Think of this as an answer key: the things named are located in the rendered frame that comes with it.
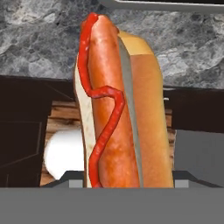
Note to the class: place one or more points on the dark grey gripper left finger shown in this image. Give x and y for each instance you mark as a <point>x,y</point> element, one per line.
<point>74,176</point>

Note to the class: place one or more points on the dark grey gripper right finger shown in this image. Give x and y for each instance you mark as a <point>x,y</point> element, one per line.
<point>183,176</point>

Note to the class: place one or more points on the hot dog with ketchup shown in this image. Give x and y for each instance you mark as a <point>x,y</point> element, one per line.
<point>110,122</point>

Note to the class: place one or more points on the white round object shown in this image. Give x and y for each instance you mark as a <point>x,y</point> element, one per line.
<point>64,154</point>

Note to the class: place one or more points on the grey appliance panel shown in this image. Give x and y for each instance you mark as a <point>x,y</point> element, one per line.
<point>201,157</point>

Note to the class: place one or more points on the dark brown cupboard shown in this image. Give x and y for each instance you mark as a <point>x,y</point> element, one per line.
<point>20,131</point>
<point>195,110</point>

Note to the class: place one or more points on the grey rimmed sink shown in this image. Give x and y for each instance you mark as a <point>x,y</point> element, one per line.
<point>175,5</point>

